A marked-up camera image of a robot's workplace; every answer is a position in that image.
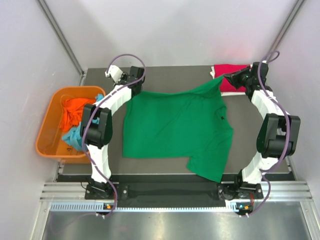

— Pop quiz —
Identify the green t shirt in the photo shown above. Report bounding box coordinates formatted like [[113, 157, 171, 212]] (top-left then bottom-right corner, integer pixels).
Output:
[[122, 77, 234, 182]]

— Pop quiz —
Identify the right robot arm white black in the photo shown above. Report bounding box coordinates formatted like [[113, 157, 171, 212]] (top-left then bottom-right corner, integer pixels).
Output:
[[211, 60, 301, 201]]

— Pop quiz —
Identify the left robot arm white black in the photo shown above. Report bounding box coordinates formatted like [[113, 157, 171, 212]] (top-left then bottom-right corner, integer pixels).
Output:
[[80, 65, 145, 200]]

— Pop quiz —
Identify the folded red t shirt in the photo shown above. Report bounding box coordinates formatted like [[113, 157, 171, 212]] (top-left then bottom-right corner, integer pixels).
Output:
[[213, 64, 252, 93]]

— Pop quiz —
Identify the folded white t shirt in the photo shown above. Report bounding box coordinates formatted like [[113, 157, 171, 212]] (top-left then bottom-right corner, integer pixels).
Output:
[[210, 64, 248, 96]]

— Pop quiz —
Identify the orange t shirt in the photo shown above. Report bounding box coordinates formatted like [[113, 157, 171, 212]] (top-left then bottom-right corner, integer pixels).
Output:
[[59, 98, 96, 132]]

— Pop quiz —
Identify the light blue t shirt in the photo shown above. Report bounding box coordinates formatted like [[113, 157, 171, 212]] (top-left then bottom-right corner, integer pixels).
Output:
[[61, 93, 104, 152]]

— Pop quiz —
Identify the orange plastic basket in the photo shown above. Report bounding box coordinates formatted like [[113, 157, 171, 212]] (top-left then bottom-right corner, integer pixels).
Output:
[[35, 86, 106, 164]]

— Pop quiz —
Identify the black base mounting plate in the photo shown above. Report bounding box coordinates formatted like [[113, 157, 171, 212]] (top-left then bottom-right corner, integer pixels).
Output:
[[96, 174, 264, 208]]

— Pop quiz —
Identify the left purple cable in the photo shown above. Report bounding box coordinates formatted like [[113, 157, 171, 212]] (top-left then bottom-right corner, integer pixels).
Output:
[[81, 53, 146, 216]]

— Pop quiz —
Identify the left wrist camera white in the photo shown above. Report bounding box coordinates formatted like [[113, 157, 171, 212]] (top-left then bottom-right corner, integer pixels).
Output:
[[105, 64, 124, 84]]

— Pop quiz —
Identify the slotted grey cable duct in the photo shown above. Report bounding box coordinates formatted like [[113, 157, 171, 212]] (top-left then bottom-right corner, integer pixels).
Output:
[[50, 202, 252, 213]]

